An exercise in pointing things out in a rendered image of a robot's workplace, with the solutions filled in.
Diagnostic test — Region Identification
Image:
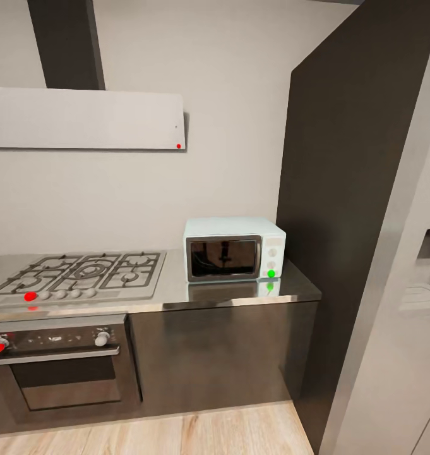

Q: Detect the microwave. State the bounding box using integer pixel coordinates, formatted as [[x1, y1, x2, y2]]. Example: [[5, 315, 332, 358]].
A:
[[183, 217, 286, 282]]

